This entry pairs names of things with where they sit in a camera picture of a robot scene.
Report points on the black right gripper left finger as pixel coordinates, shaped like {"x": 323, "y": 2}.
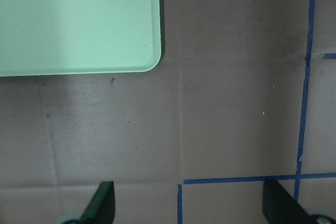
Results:
{"x": 101, "y": 208}

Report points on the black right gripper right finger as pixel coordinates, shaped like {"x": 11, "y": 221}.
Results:
{"x": 280, "y": 207}

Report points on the light green plastic tray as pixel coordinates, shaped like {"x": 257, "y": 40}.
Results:
{"x": 49, "y": 37}

